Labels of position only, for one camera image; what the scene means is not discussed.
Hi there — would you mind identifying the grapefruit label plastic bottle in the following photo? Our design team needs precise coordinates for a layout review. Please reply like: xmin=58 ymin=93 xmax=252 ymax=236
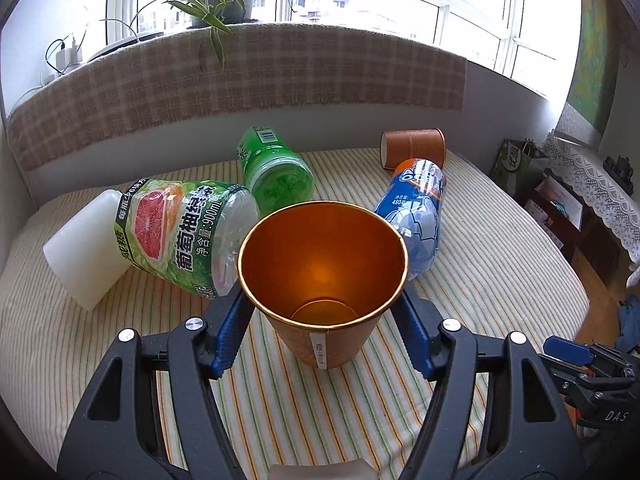
xmin=111 ymin=179 xmax=261 ymax=300

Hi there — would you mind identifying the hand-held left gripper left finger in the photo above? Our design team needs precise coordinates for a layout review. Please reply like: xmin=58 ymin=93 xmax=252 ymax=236
xmin=56 ymin=291 xmax=257 ymax=480

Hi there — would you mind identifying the white lace cloth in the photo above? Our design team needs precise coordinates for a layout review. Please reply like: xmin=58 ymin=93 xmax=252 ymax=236
xmin=544 ymin=130 xmax=640 ymax=267

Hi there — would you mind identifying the white power strip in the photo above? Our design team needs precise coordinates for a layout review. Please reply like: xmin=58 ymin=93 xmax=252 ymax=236
xmin=42 ymin=64 xmax=82 ymax=85

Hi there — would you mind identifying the white power adapter with cables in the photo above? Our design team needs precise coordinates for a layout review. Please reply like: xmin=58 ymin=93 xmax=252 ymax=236
xmin=45 ymin=30 xmax=88 ymax=78

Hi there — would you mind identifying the white round device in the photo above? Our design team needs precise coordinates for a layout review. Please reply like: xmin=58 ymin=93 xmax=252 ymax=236
xmin=89 ymin=31 xmax=167 ymax=62

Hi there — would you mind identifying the green wall poster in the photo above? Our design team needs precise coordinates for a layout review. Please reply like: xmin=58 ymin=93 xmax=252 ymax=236
xmin=567 ymin=0 xmax=637 ymax=133

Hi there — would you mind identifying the dark figurine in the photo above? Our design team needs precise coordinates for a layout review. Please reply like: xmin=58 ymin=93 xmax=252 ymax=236
xmin=602 ymin=154 xmax=637 ymax=182

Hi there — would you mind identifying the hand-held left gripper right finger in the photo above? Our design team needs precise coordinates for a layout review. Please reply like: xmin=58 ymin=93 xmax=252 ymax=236
xmin=393 ymin=287 xmax=587 ymax=480

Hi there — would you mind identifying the dark wooden cabinet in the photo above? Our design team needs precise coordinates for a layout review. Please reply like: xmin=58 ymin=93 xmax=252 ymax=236
xmin=520 ymin=160 xmax=640 ymax=291

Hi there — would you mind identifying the green plastic bottle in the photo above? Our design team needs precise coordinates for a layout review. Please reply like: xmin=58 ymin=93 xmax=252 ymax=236
xmin=236 ymin=126 xmax=315 ymax=212

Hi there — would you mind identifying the white window frame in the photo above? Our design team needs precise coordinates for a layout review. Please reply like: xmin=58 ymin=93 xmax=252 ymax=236
xmin=70 ymin=0 xmax=583 ymax=98

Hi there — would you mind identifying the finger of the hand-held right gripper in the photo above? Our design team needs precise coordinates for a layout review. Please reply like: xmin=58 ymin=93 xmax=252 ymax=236
xmin=540 ymin=336 xmax=601 ymax=386

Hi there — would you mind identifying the striped tablecloth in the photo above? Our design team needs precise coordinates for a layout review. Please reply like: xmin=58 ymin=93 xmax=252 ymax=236
xmin=0 ymin=147 xmax=593 ymax=480

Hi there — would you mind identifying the green paper bag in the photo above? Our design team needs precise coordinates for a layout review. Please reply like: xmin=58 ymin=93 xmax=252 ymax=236
xmin=491 ymin=139 xmax=550 ymax=197

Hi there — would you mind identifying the plaid windowsill cloth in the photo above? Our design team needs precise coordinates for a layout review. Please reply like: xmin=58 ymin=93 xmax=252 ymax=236
xmin=6 ymin=22 xmax=468 ymax=173

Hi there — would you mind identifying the blue cloth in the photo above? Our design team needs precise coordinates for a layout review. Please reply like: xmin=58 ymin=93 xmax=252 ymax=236
xmin=616 ymin=294 xmax=640 ymax=353

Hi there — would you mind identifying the orange paper cup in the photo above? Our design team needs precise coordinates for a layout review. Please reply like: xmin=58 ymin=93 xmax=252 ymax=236
xmin=237 ymin=201 xmax=409 ymax=370

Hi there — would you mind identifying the white charger plug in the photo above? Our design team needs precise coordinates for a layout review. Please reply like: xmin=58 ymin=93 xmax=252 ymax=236
xmin=64 ymin=34 xmax=84 ymax=67

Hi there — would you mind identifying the brown paper cup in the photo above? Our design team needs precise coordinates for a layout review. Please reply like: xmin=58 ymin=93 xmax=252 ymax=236
xmin=380 ymin=128 xmax=446 ymax=169

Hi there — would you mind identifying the blue label plastic bottle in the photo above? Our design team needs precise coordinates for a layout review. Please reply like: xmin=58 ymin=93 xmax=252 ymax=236
xmin=372 ymin=158 xmax=447 ymax=282

